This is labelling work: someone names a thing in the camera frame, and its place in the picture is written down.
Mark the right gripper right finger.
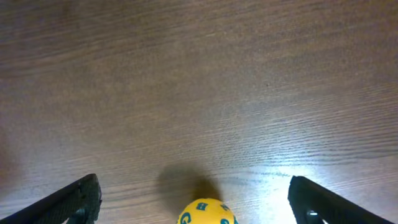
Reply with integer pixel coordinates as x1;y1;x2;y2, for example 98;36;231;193
288;176;393;224

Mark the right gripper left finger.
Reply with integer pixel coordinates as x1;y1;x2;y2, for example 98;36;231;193
1;174;102;224

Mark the yellow letter ball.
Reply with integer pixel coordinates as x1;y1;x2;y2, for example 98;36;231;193
176;198;238;224

